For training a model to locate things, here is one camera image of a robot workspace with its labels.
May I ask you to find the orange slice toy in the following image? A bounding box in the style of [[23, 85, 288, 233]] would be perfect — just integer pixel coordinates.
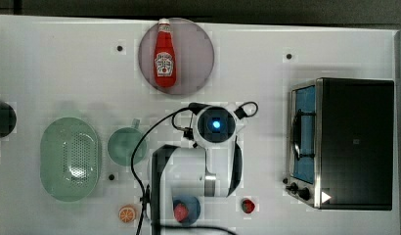
[[118, 205, 136, 223]]

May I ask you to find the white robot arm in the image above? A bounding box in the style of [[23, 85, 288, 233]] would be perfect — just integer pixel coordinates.
[[150, 103, 249, 235]]

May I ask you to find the green mug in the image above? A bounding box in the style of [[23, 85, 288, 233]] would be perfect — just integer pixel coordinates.
[[108, 118, 147, 166]]

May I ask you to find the red ketchup bottle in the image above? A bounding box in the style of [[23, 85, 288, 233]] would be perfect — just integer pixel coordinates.
[[154, 19, 177, 88]]

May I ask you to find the green perforated colander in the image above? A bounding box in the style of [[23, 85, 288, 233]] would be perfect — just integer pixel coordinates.
[[40, 117, 101, 202]]

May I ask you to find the grey round plate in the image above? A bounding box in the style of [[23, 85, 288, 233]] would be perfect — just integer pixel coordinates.
[[138, 18, 214, 95]]

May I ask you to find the red strawberry on table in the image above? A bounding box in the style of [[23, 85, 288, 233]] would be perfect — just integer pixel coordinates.
[[241, 199, 255, 214]]

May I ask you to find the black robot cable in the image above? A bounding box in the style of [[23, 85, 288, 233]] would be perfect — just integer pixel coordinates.
[[130, 101, 259, 235]]

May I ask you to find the red strawberry in bowl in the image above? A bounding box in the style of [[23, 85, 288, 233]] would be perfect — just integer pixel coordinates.
[[174, 203, 189, 223]]

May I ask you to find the silver black toaster oven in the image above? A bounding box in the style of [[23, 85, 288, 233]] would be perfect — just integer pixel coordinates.
[[283, 77, 395, 211]]

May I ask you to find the black round pot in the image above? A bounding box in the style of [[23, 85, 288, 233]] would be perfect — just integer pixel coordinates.
[[0, 101, 17, 138]]

